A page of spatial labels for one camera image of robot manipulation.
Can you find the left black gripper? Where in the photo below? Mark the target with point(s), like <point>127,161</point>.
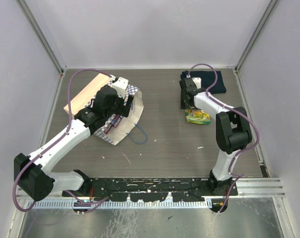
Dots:
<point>123,109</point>

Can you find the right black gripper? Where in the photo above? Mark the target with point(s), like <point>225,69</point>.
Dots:
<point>182,105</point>

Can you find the green Fox's candy packet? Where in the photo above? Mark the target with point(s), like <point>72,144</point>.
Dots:
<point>197,116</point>

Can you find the blue checkered paper bag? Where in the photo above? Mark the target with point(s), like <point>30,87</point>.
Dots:
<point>91,103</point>

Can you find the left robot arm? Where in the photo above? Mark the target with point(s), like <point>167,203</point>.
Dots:
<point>33,173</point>

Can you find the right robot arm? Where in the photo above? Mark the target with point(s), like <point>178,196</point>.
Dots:
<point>232,129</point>

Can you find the purple snack packet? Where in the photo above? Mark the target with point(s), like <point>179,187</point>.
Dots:
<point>113,123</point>

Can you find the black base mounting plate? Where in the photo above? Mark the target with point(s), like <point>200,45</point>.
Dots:
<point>156,189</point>

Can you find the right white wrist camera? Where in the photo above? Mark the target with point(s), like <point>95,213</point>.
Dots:
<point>197,82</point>

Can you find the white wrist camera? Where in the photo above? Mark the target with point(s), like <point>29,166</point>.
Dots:
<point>120,85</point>
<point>197,82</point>

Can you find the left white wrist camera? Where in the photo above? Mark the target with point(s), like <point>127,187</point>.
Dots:
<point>120,85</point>

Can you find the left aluminium frame post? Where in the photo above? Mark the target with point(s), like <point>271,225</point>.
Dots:
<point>29,15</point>

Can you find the aluminium frame post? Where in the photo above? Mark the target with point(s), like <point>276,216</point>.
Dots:
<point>29,15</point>
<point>257,32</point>

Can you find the right aluminium frame post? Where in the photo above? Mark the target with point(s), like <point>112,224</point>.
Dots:
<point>257,32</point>

